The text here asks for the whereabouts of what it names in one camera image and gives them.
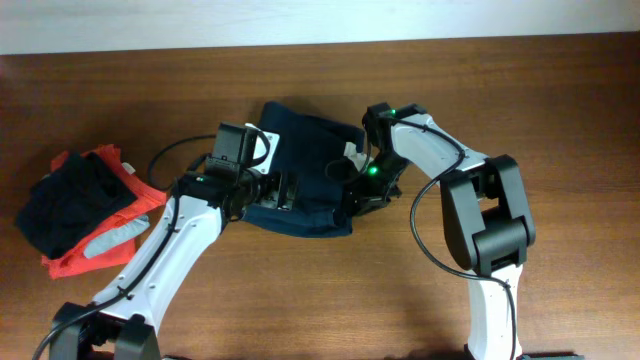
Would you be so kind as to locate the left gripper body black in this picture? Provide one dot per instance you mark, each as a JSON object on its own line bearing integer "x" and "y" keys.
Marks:
{"x": 267, "y": 188}

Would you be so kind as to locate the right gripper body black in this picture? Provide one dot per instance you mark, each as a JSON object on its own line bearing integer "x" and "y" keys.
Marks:
{"x": 377, "y": 181}

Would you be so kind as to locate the dark blue shorts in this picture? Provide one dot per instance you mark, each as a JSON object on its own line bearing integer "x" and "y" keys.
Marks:
{"x": 307, "y": 145}

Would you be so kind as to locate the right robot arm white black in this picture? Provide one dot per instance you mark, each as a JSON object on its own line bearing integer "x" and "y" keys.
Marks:
{"x": 487, "y": 222}

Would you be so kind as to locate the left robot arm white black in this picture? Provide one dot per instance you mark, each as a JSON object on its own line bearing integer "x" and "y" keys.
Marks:
{"x": 214, "y": 191}

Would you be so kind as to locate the red folded garment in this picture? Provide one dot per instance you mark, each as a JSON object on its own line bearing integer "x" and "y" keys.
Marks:
{"x": 111, "y": 241}

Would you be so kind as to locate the black folded garment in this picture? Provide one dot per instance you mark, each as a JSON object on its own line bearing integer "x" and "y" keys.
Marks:
{"x": 65, "y": 203}

